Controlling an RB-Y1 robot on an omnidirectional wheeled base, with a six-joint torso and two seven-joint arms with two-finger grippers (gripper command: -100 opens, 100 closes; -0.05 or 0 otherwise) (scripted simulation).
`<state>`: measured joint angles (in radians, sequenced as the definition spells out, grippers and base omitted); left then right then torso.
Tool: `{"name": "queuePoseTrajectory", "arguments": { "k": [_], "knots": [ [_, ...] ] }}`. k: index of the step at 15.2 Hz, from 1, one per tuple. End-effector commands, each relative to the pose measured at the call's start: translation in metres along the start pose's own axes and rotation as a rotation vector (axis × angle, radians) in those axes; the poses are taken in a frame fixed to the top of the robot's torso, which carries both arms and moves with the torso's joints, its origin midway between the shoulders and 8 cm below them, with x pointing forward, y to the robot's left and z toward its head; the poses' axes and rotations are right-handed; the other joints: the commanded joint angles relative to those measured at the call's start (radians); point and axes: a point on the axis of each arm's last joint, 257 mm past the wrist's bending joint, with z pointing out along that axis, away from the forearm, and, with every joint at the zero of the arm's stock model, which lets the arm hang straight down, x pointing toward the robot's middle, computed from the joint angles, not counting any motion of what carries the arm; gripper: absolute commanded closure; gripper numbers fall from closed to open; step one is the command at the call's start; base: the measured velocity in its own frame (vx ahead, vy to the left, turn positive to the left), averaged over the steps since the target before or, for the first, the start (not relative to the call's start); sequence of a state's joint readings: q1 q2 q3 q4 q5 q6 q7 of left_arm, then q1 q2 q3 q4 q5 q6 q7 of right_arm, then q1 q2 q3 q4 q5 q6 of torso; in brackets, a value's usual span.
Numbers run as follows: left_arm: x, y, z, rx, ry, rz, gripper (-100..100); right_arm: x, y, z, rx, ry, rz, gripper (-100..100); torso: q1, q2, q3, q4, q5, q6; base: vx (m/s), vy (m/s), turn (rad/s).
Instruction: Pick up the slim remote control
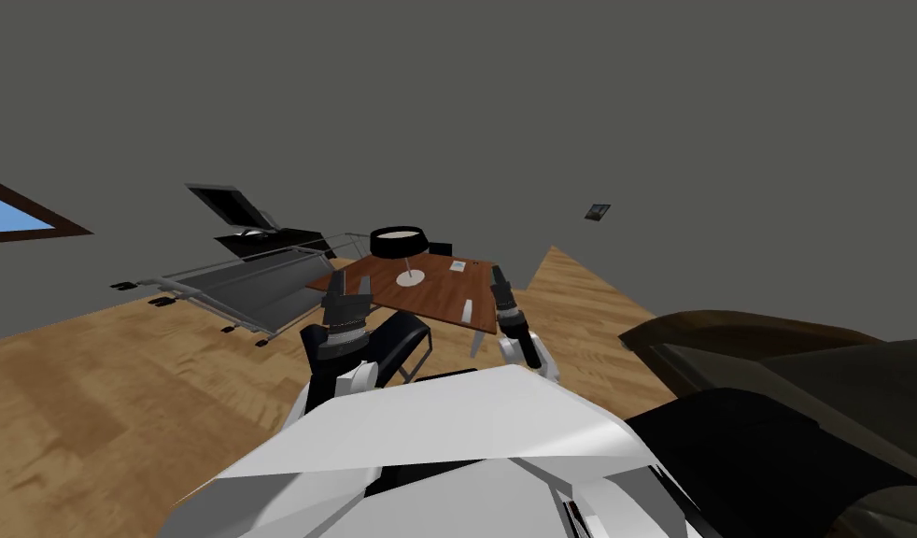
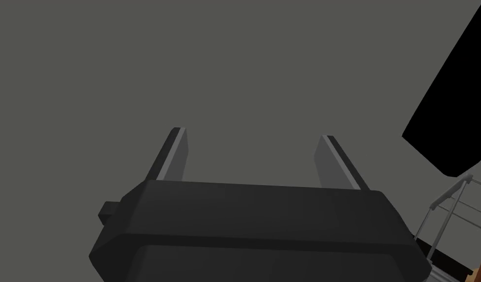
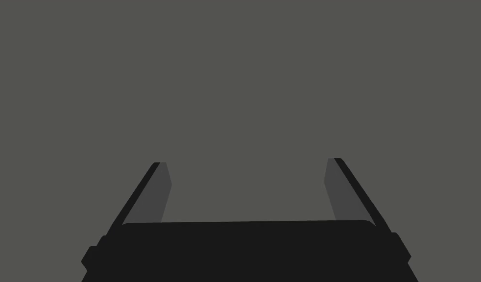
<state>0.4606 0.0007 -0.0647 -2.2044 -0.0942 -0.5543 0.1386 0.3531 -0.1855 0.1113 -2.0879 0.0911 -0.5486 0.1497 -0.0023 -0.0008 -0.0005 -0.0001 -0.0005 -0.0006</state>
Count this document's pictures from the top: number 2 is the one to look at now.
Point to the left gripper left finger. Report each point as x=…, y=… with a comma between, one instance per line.
x=170, y=160

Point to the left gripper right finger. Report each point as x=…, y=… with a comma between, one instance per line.
x=334, y=168

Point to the black flat panel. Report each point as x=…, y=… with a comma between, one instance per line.
x=458, y=113

